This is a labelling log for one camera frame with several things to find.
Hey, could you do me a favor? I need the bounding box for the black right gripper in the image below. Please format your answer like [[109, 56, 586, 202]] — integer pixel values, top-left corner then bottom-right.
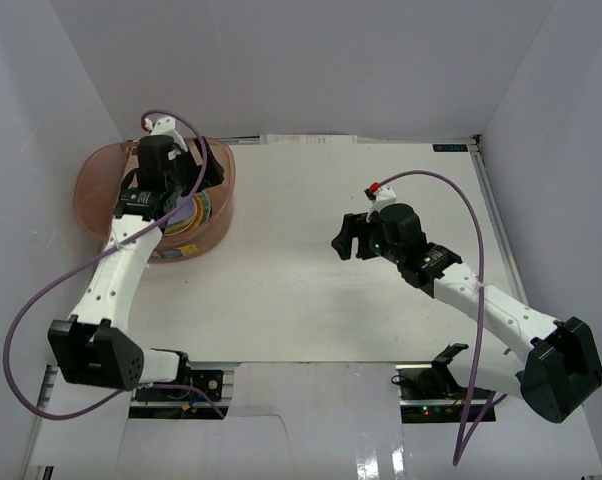
[[332, 213, 404, 266]]

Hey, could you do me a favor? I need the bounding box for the purple square panda plate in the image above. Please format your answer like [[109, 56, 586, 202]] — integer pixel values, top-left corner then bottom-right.
[[163, 198, 200, 236]]

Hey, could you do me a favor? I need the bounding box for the red and teal round plate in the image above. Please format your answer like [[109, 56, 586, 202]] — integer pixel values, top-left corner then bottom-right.
[[198, 191, 212, 223]]

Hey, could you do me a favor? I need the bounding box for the orange woven round plate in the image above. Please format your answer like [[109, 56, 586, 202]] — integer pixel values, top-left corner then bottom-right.
[[191, 193, 204, 228]]

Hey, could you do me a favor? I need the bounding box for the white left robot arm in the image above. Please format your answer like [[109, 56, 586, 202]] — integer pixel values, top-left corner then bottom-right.
[[47, 134, 224, 399]]

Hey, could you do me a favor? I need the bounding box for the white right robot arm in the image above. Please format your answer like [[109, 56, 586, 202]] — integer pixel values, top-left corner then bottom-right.
[[331, 203, 602, 423]]

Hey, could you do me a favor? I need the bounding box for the pink translucent plastic bin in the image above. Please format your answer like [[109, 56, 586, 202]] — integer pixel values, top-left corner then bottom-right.
[[73, 137, 236, 263]]

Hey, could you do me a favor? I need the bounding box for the white paper sheet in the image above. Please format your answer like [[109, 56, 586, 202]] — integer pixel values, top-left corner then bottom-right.
[[260, 134, 358, 145]]

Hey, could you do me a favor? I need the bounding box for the blue label sticker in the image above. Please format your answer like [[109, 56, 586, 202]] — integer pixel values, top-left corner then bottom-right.
[[432, 144, 468, 153]]

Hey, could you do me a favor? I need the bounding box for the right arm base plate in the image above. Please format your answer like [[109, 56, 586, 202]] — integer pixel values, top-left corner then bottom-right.
[[390, 343, 469, 425]]

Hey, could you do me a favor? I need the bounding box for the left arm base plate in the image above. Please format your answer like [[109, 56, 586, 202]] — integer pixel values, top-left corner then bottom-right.
[[133, 367, 224, 403]]

